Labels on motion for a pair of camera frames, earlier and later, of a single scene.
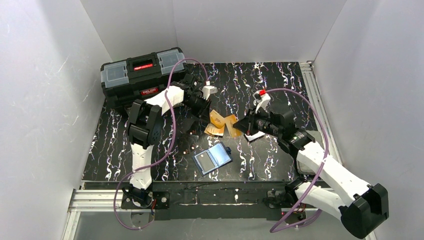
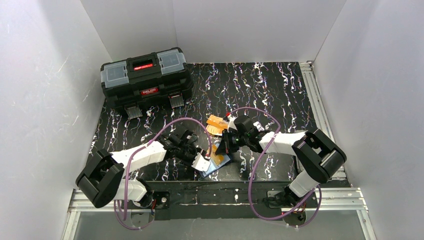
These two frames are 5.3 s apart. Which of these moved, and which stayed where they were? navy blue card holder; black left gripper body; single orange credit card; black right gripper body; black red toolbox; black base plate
Moved: black left gripper body; black right gripper body; single orange credit card
Stayed: black base plate; navy blue card holder; black red toolbox
